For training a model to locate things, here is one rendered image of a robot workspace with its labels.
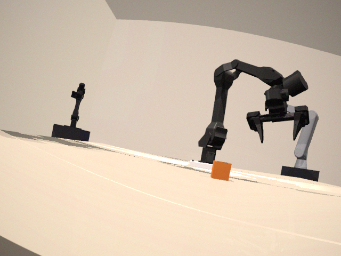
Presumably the orange block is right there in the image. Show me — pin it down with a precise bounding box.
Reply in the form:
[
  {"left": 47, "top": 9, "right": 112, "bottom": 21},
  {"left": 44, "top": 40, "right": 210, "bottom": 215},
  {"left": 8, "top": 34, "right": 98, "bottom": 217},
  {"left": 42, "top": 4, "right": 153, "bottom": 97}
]
[{"left": 210, "top": 161, "right": 232, "bottom": 181}]

